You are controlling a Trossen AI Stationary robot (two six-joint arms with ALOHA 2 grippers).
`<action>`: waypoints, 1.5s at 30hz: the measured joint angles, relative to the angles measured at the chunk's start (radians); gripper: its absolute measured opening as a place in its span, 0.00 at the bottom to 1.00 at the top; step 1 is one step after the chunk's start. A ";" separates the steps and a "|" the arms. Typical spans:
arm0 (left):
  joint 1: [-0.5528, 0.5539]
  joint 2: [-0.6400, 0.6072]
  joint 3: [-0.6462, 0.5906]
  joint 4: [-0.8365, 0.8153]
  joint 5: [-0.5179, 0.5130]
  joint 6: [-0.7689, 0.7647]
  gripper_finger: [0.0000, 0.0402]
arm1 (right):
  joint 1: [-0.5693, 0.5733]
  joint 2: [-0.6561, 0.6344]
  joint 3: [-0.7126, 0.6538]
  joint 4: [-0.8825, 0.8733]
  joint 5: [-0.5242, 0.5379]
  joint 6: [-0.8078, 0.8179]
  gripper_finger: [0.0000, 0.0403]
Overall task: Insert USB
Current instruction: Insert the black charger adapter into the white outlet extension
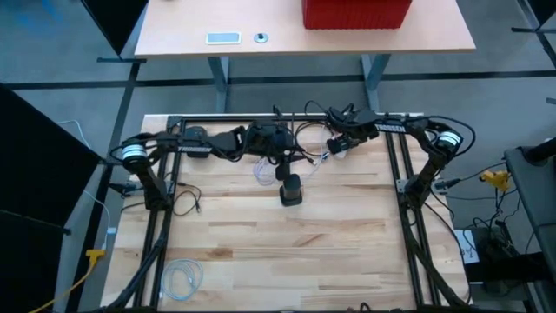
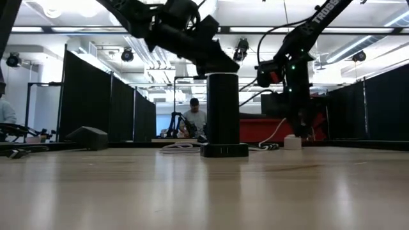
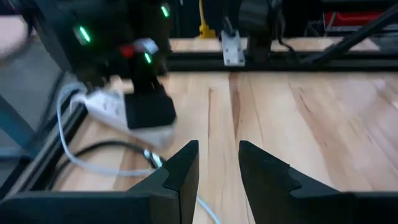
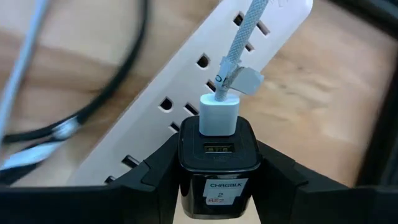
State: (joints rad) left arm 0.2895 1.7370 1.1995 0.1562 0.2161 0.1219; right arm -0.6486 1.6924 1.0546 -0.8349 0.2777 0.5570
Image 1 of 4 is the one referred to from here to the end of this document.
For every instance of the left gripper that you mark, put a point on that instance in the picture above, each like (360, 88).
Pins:
(269, 139)

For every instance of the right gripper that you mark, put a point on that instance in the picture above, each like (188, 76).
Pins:
(360, 124)

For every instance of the black power bank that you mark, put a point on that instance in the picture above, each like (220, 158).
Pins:
(196, 132)

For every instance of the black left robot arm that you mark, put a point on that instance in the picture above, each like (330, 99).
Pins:
(191, 145)

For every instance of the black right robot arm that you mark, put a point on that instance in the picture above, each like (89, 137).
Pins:
(430, 167)

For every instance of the black charger block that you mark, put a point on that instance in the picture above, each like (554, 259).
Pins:
(291, 191)
(339, 144)

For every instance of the red ribbed box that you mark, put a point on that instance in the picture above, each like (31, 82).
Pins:
(356, 13)

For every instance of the round desk grommet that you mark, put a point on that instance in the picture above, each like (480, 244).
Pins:
(260, 37)

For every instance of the beige desk top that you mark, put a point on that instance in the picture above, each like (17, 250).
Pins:
(282, 17)

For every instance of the white phone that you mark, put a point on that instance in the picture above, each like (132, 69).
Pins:
(223, 38)

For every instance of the yellow connector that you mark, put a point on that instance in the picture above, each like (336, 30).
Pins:
(495, 178)

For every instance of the white paper sheet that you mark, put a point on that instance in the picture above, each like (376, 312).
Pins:
(468, 252)

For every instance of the black cylinder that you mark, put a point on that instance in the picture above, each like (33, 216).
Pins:
(540, 150)

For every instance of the grey side table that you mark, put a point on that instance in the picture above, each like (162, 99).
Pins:
(538, 195)

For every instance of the black equipment box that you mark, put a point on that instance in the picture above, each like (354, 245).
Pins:
(504, 261)

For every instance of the black metal stand foot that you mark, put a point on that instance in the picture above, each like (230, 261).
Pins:
(538, 17)

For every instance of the small black partition panel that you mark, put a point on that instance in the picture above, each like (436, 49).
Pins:
(117, 17)

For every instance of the large black partition panel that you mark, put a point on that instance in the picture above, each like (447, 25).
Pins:
(26, 195)

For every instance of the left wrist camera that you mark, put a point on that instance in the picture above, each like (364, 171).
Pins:
(282, 171)

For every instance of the silver metal bracket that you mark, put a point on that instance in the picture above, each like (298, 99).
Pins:
(401, 185)

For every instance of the black aluminium table frame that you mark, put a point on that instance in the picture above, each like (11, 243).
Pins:
(217, 118)

